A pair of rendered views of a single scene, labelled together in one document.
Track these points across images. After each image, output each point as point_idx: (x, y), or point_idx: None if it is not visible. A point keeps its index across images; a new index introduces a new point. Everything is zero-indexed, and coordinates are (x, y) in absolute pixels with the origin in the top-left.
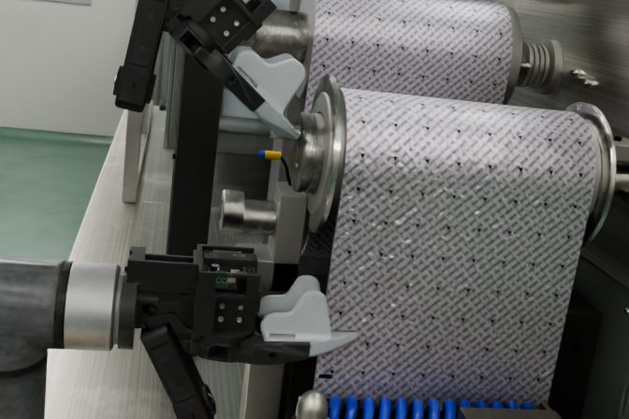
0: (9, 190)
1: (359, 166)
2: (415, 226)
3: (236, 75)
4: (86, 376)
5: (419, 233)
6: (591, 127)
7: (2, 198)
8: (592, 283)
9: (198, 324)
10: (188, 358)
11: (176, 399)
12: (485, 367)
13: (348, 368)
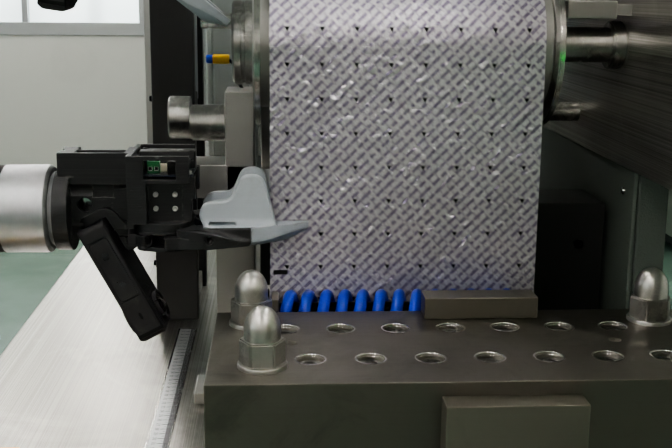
0: (72, 252)
1: (285, 39)
2: (353, 100)
3: None
4: (75, 338)
5: (360, 107)
6: None
7: (63, 261)
8: (598, 176)
9: (131, 212)
10: (135, 261)
11: (121, 299)
12: (455, 253)
13: (304, 261)
